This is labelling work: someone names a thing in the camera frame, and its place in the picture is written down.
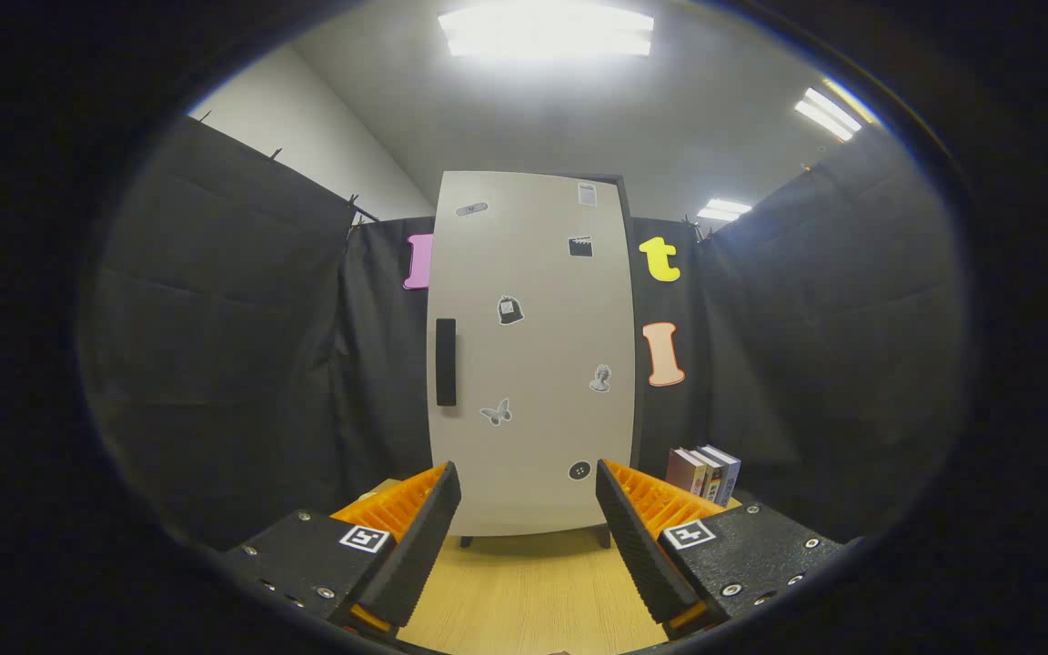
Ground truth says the black backdrop cloth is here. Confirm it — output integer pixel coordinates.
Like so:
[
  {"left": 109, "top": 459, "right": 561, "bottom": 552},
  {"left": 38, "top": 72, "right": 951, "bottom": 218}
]
[{"left": 87, "top": 114, "right": 971, "bottom": 551}]

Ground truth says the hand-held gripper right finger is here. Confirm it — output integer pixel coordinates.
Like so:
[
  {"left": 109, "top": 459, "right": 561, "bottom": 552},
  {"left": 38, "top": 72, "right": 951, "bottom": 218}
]
[{"left": 595, "top": 458, "right": 852, "bottom": 640}]

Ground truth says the dark grey cabinet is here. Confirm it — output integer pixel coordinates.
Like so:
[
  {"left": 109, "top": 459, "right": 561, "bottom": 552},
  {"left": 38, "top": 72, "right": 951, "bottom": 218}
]
[{"left": 458, "top": 172, "right": 645, "bottom": 550}]

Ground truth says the light grey cabinet door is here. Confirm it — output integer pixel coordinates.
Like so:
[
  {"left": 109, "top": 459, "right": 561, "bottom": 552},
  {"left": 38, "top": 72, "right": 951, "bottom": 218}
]
[{"left": 426, "top": 170, "right": 637, "bottom": 538}]

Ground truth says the small ceiling light panel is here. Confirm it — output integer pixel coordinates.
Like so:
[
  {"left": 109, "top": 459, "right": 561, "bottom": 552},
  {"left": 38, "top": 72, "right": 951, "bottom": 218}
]
[{"left": 697, "top": 198, "right": 753, "bottom": 223}]

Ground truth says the long ceiling light panel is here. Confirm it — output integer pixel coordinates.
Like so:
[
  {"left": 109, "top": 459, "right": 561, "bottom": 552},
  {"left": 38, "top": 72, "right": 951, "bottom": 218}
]
[{"left": 793, "top": 77, "right": 880, "bottom": 144}]

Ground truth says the large ceiling light panel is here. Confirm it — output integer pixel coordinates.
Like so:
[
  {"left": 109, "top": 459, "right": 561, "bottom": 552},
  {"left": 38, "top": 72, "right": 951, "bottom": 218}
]
[{"left": 438, "top": 3, "right": 656, "bottom": 61}]

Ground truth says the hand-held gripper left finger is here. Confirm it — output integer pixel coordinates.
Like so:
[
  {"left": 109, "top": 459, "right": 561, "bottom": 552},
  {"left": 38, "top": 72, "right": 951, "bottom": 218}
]
[{"left": 215, "top": 461, "right": 463, "bottom": 643}]

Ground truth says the black door handle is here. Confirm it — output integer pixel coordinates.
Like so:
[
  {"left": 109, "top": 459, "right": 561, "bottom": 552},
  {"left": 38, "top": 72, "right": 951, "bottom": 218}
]
[{"left": 435, "top": 317, "right": 459, "bottom": 408}]

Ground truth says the white yellow spine book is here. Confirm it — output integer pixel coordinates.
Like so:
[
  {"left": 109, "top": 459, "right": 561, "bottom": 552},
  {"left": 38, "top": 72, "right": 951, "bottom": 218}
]
[{"left": 686, "top": 447, "right": 727, "bottom": 504}]

